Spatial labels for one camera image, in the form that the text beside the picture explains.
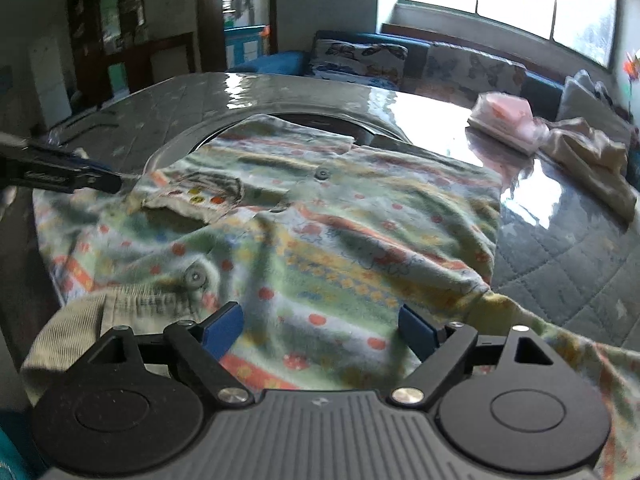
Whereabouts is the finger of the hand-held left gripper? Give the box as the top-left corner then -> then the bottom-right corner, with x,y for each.
0,132 -> 123,194

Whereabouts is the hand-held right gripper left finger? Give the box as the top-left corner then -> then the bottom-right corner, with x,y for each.
87,302 -> 253,406

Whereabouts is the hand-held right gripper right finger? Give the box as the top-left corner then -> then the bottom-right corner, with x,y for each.
390,305 -> 555,406

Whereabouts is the pastel flower print baby garment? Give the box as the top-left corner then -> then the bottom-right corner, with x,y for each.
20,114 -> 640,480

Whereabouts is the white appliance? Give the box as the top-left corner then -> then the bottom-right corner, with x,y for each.
27,35 -> 74,129

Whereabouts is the dark wooden cabinet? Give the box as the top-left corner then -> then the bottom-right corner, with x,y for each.
65,0 -> 197,107

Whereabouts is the blue play fence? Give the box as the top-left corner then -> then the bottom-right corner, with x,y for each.
223,24 -> 271,69

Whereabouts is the pink tissue pack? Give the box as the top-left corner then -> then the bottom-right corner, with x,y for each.
467,92 -> 549,154

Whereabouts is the beige crumpled cloth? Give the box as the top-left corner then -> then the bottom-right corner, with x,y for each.
537,116 -> 635,223

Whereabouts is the blue sofa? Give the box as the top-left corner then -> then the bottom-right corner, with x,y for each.
225,30 -> 640,188

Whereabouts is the butterfly print sofa cushion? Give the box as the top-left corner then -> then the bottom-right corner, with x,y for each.
424,42 -> 529,99
307,40 -> 409,87

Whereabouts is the grey pillow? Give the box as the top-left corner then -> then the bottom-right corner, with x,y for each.
555,70 -> 637,127

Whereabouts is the dark wooden door frame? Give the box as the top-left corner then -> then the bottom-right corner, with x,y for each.
195,0 -> 279,75

